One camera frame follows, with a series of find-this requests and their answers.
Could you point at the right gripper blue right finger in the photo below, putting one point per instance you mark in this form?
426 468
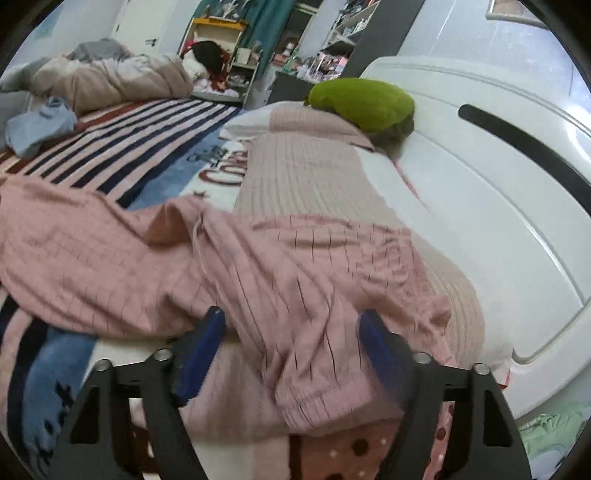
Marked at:
390 355

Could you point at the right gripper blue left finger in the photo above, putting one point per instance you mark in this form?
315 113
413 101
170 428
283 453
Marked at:
193 355

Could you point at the pink checked pants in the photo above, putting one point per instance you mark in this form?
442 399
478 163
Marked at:
291 287

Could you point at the light green cloth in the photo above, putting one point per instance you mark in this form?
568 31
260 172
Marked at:
558 431

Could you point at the striped plush bed blanket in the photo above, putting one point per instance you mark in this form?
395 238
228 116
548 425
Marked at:
42 366

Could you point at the pink knitted pillow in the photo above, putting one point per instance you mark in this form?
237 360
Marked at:
305 161

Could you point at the white bed headboard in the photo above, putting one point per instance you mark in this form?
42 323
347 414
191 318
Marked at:
497 175

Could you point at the green plush pillow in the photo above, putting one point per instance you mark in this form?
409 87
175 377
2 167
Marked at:
371 105

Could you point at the folded light blue garment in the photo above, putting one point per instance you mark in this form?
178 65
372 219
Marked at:
25 134

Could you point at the dark desk with clutter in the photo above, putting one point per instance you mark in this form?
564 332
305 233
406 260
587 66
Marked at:
296 77

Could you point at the beige and grey quilt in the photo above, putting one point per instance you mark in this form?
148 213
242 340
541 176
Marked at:
91 85

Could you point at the yellow and white shelf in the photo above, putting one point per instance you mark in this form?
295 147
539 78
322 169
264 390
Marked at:
219 68

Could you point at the teal curtain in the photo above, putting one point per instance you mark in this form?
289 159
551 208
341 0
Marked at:
264 20

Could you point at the dark wall bookshelf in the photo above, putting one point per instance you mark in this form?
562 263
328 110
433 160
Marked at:
377 30

